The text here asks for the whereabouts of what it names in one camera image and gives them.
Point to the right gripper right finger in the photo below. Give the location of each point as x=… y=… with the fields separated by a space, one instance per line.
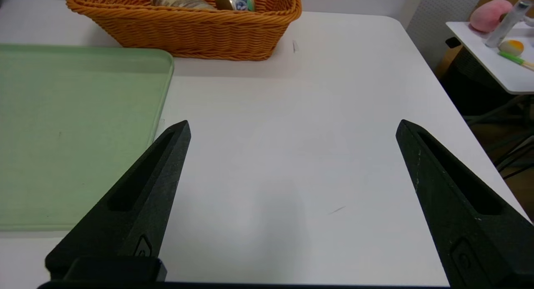
x=471 y=226

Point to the light green plastic tray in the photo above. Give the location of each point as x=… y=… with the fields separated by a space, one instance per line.
x=71 y=134

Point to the orange wicker basket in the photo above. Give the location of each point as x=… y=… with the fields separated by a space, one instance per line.
x=187 y=30

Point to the white side table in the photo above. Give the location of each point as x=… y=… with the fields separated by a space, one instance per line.
x=500 y=72

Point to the yellow and green toothbrush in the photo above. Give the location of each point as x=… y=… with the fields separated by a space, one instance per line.
x=512 y=48

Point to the clear plastic bottle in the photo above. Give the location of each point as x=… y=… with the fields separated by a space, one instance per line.
x=507 y=24

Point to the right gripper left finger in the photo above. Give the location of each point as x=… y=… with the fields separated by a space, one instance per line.
x=137 y=214

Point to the pink peach plush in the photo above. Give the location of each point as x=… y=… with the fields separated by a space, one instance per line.
x=490 y=16

